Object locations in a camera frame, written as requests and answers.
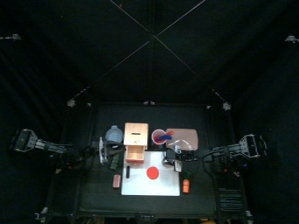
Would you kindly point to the orange toy carrot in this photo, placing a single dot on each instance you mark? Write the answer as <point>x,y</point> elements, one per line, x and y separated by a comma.
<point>185,185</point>

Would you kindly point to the brown wooden cutting board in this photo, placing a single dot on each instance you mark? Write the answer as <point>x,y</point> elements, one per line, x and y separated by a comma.
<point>187,134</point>

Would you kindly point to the white-edged right wrist camera mount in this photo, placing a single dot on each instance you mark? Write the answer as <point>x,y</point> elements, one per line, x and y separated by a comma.
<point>177,166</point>

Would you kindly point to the printed label sticker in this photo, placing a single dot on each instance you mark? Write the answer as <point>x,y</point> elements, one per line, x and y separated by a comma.
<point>229,199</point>

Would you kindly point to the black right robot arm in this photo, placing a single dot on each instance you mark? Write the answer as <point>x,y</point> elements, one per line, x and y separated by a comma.
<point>233,148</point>

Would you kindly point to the red plastic cup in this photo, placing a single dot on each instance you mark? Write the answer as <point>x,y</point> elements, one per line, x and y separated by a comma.
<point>157,139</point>

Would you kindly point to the black marker pen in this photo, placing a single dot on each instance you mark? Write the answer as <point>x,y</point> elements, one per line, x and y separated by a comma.
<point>127,172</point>

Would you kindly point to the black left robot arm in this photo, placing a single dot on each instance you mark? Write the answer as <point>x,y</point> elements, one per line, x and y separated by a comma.
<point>47,145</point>

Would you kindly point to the grey bowl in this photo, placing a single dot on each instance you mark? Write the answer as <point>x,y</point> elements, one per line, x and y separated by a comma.
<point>113,135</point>

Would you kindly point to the metal frame corner bracket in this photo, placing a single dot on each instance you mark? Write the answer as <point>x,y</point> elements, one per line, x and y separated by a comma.
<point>12,37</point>
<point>225,106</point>
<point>71,102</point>
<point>291,38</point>

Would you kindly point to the white cutting board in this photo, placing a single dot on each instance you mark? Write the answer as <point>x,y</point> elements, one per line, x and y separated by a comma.
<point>151,186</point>

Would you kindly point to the red round dough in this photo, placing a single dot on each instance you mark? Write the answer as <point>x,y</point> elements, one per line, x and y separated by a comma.
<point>152,172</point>

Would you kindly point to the red-fronted drawer with knob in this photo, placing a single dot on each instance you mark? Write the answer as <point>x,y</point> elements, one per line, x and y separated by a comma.
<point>135,154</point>

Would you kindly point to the white-edged wrist camera mount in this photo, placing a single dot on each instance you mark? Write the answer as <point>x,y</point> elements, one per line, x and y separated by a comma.
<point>177,166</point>
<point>101,150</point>

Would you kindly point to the blue tool with red tip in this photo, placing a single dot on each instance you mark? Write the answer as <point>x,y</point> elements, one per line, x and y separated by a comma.
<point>165,136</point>

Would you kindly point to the white-edged left wrist camera mount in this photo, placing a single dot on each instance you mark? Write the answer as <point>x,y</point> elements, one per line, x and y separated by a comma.
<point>101,150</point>

